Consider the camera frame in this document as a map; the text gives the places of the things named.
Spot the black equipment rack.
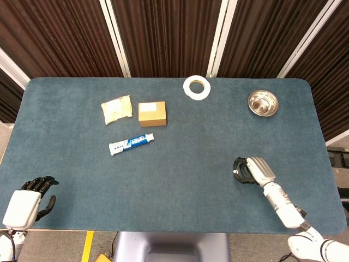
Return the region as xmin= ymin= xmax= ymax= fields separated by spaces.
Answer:
xmin=327 ymin=146 xmax=349 ymax=168

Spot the blue white toothpaste tube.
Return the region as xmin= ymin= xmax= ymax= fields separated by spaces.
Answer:
xmin=109 ymin=133 xmax=155 ymax=157

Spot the stainless steel bowl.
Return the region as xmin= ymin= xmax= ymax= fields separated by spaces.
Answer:
xmin=247 ymin=91 xmax=280 ymax=117

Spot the cream plastic snack packet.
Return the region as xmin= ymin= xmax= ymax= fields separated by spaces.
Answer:
xmin=100 ymin=94 xmax=134 ymax=126

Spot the brown folding screen panel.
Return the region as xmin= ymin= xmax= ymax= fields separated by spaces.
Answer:
xmin=282 ymin=0 xmax=349 ymax=147
xmin=111 ymin=0 xmax=230 ymax=79
xmin=215 ymin=0 xmax=344 ymax=79
xmin=0 ymin=0 xmax=132 ymax=80
xmin=0 ymin=46 xmax=31 ymax=124

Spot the blue felt table mat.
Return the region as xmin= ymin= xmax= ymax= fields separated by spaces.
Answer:
xmin=0 ymin=77 xmax=347 ymax=236

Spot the white tape roll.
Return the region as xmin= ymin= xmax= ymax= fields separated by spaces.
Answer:
xmin=183 ymin=76 xmax=212 ymax=102

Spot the yellow floor tape strip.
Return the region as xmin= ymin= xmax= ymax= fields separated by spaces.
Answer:
xmin=81 ymin=231 xmax=95 ymax=262

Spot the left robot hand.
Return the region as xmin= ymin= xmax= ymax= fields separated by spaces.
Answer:
xmin=2 ymin=176 xmax=60 ymax=229

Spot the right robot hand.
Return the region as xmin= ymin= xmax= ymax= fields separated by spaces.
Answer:
xmin=233 ymin=157 xmax=276 ymax=188

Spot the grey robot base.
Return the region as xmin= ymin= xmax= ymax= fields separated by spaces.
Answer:
xmin=113 ymin=231 xmax=231 ymax=262

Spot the brown cardboard box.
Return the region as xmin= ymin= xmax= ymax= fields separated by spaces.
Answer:
xmin=137 ymin=101 xmax=168 ymax=128

